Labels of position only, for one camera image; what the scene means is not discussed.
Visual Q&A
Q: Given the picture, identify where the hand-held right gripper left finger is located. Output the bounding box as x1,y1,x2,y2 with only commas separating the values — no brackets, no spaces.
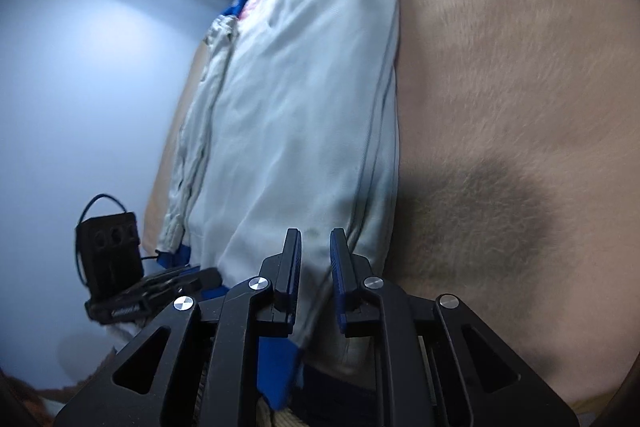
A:
52,228,303,427

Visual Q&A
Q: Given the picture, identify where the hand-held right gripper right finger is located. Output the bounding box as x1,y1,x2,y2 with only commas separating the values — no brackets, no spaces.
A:
330,228,581,427

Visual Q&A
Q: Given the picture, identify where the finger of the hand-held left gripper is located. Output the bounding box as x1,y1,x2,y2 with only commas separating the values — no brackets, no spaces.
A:
141,265,224,303

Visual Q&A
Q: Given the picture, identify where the beige and blue work jacket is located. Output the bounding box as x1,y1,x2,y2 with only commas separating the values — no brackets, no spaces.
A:
156,0,403,410

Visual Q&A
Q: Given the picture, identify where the tan blanket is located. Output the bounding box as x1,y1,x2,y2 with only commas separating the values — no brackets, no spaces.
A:
142,0,640,413

